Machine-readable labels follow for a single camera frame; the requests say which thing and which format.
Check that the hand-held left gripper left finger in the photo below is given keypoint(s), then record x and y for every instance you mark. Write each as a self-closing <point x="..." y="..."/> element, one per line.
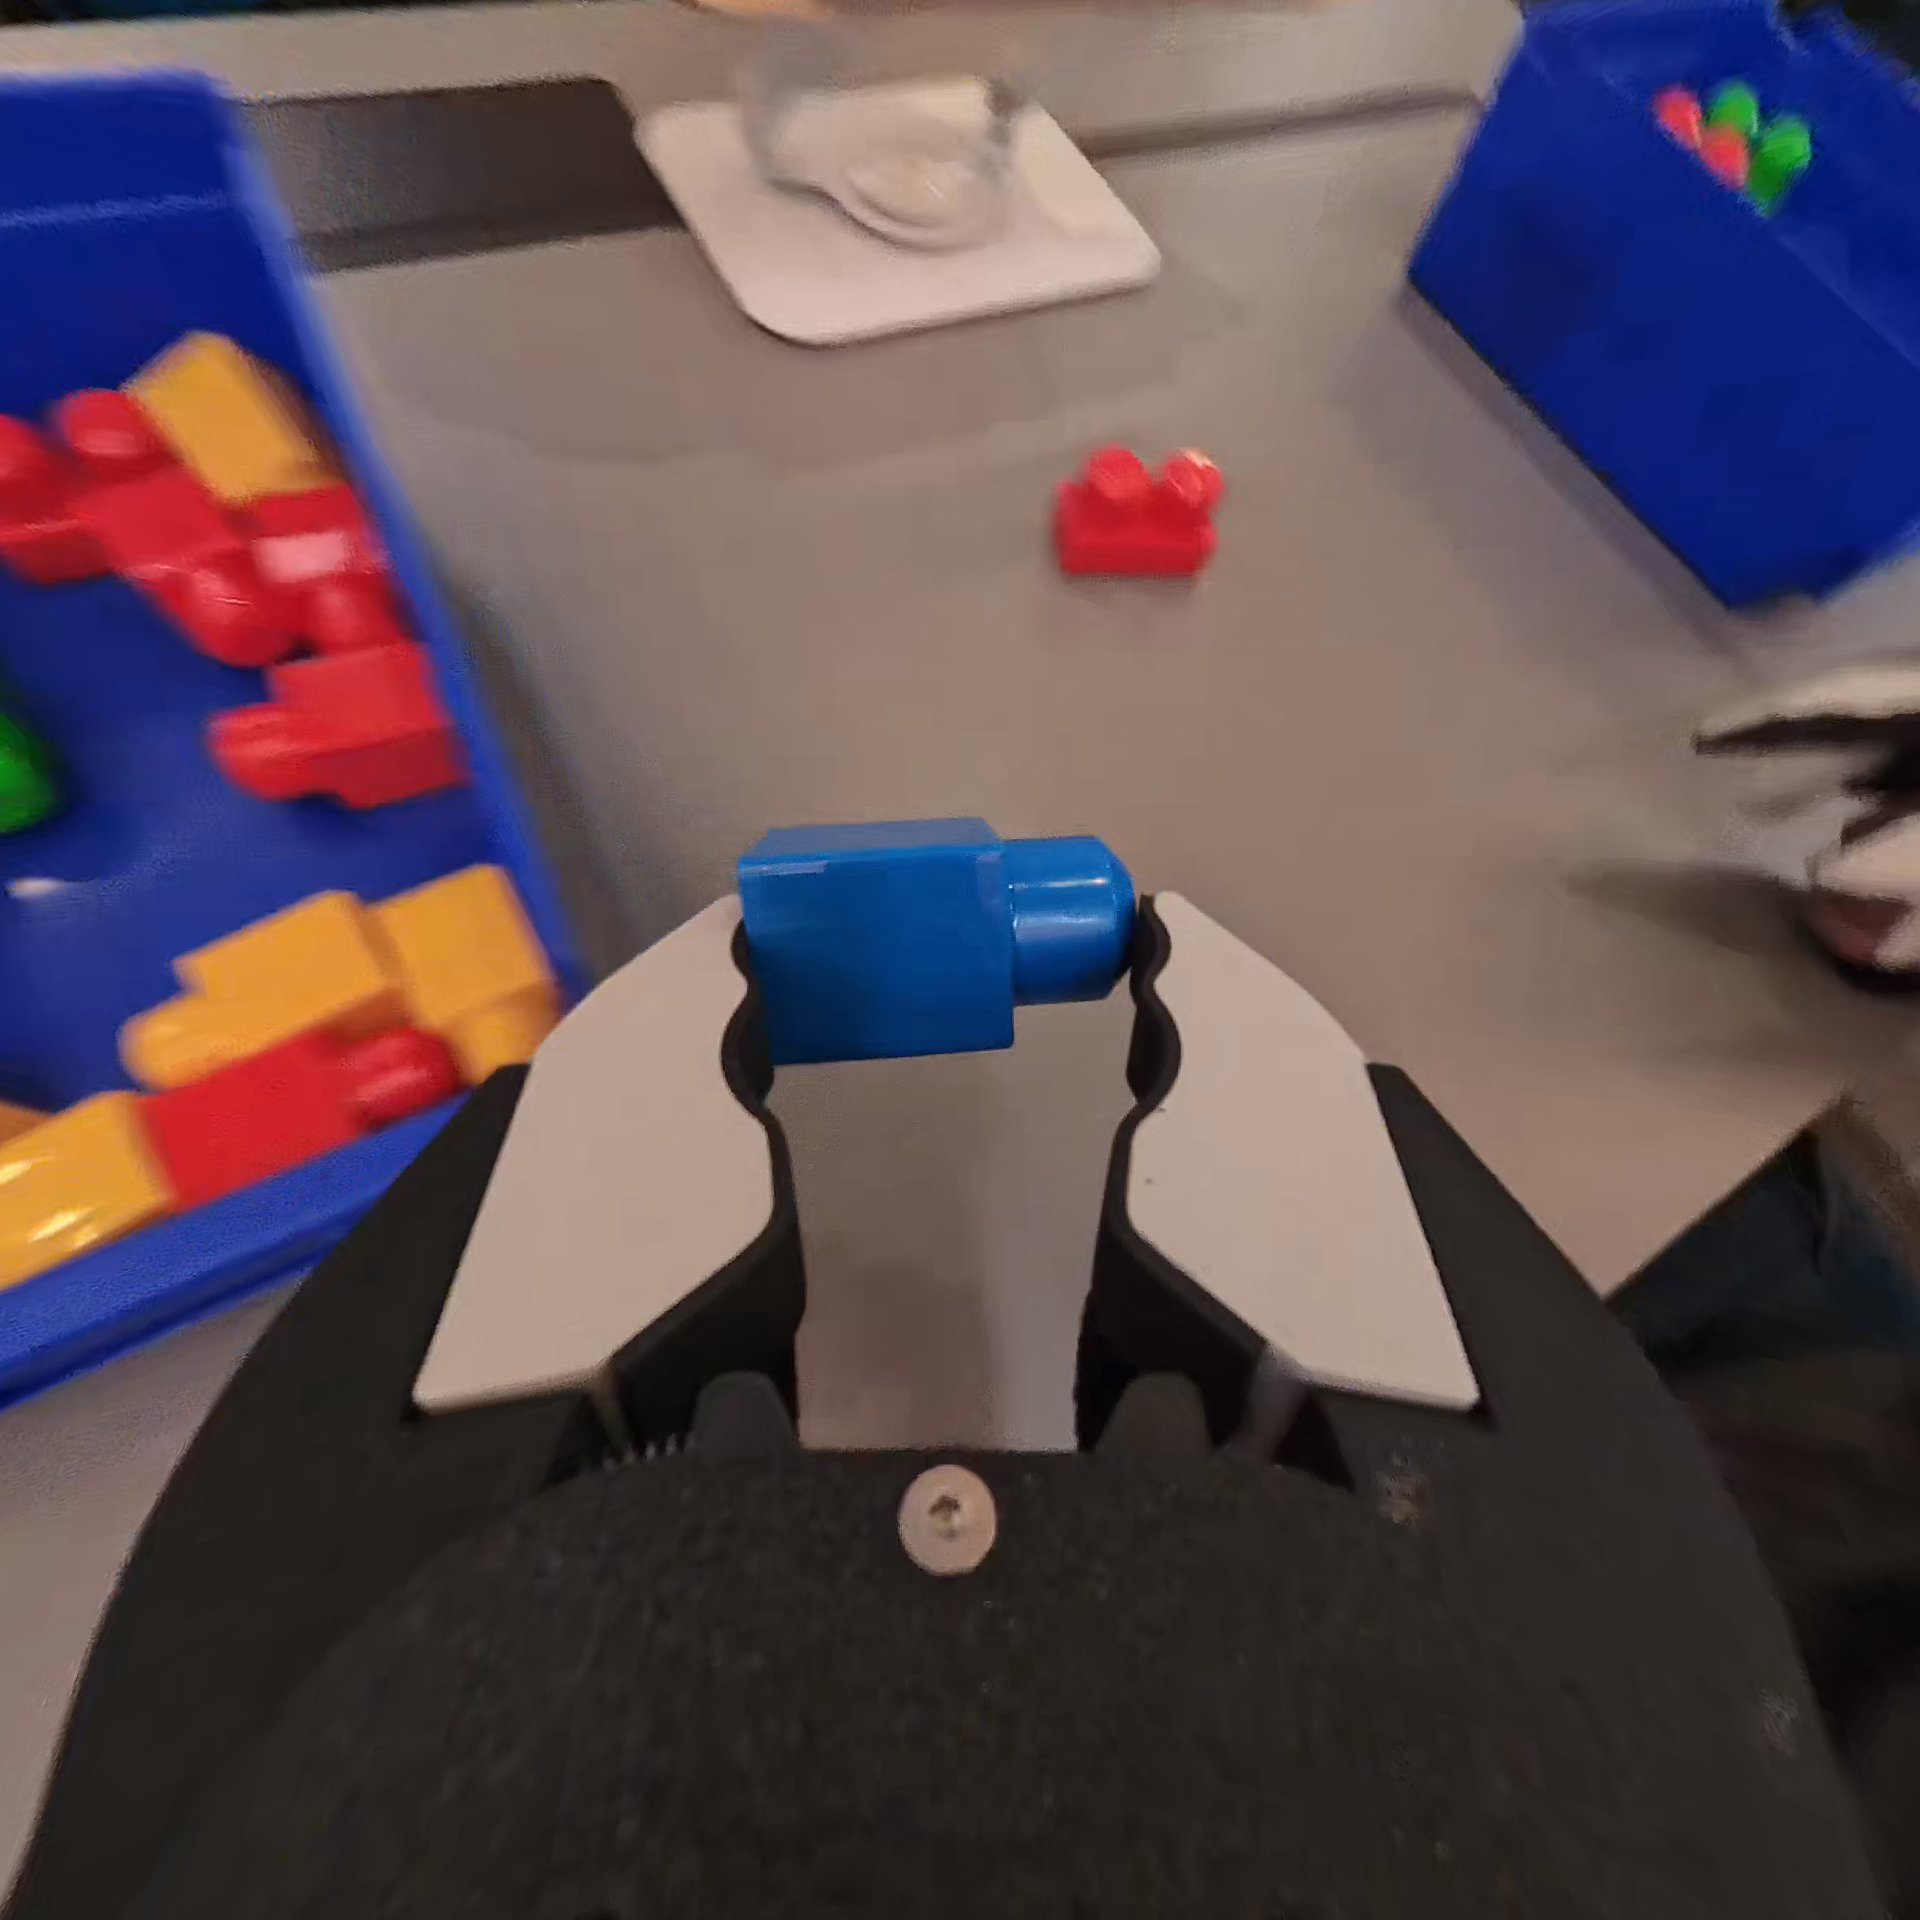
<point x="601" y="1184"/>

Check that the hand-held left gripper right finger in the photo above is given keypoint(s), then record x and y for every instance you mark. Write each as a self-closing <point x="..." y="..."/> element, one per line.
<point x="1290" y="1184"/>

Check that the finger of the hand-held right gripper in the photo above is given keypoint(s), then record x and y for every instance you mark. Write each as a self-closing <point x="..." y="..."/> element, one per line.
<point x="1844" y="699"/>
<point x="1860" y="777"/>

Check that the blue one-stud toy block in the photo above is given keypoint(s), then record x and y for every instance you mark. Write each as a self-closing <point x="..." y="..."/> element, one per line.
<point x="884" y="944"/>

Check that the blue plastic bin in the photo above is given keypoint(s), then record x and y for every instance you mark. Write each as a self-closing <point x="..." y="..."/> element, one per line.
<point x="135" y="225"/>
<point x="1651" y="375"/>

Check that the person's right hand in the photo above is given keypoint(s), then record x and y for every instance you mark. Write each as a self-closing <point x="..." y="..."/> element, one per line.
<point x="1882" y="926"/>

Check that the person's blue jeans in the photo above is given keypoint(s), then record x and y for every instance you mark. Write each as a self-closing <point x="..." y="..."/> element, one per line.
<point x="1770" y="1244"/>

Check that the pile of colourful toy blocks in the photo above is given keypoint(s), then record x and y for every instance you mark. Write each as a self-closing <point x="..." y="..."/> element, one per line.
<point x="301" y="720"/>

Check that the person's dark clothing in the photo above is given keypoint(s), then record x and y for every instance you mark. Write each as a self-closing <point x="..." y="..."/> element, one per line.
<point x="1844" y="1500"/>

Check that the white stand with wooden board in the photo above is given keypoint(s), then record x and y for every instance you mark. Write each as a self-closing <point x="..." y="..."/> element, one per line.
<point x="901" y="285"/>

